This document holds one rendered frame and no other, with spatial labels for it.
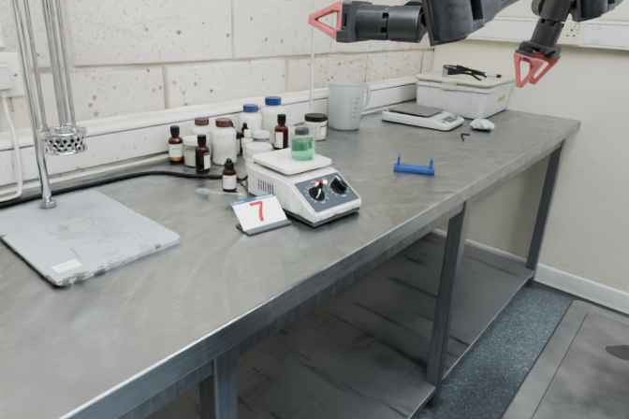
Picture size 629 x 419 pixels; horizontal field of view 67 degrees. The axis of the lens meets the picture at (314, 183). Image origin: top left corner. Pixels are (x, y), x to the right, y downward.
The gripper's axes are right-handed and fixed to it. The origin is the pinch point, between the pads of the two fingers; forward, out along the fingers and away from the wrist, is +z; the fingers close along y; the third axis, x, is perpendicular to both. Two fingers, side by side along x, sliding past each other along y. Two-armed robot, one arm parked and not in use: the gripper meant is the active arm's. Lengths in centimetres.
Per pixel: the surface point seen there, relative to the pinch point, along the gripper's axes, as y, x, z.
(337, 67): -81, 18, 30
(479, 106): -108, 30, -18
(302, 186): 7.5, 29.0, -2.8
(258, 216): 14.8, 33.4, 2.1
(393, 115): -84, 33, 8
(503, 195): -142, 75, -30
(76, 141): 32.7, 19.0, 23.8
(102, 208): 25, 34, 29
